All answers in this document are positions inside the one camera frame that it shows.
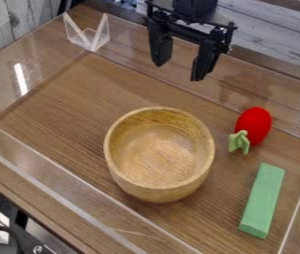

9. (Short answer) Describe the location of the red plush strawberry toy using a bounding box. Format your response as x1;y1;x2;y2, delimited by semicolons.
228;107;272;155

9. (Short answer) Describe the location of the wooden bowl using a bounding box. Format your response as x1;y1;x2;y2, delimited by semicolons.
103;106;216;203

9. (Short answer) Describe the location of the clear acrylic corner bracket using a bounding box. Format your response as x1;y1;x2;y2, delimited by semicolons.
63;13;110;52

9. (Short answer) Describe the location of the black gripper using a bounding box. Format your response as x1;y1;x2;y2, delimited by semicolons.
145;0;237;81

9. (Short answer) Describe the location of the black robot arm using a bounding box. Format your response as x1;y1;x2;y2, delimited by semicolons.
145;0;237;81

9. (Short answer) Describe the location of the green rectangular block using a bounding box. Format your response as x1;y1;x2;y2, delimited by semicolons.
238;163;285;239

